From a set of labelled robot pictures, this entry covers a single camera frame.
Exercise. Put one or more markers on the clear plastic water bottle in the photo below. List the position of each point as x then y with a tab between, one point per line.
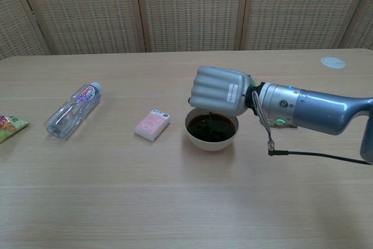
74	109

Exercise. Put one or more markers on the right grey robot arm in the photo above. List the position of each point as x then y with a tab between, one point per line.
317	112

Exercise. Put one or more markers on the green snack bag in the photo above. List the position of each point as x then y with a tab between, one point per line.
10	128

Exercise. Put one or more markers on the woven bamboo folding screen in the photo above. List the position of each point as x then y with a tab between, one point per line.
186	10

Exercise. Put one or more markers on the white bowl of dark liquid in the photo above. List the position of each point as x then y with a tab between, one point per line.
211	133

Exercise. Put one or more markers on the pink tissue pack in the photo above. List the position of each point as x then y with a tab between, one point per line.
152	125

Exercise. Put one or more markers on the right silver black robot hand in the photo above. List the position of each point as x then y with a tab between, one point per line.
218	91

